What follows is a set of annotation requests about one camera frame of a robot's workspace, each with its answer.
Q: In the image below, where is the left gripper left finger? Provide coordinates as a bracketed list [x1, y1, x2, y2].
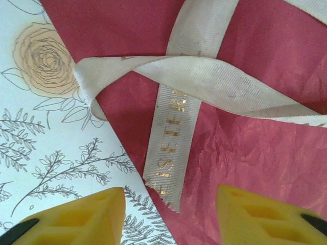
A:
[0, 187, 126, 245]

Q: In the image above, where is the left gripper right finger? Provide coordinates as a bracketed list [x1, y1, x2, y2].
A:
[216, 184, 327, 245]

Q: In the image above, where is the red wrapping paper sheet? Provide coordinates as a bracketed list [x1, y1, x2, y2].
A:
[39, 0, 327, 245]

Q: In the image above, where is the cream printed ribbon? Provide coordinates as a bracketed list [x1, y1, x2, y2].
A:
[73, 0, 327, 214]

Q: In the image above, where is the floral table cover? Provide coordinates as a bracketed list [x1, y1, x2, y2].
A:
[0, 0, 177, 245]

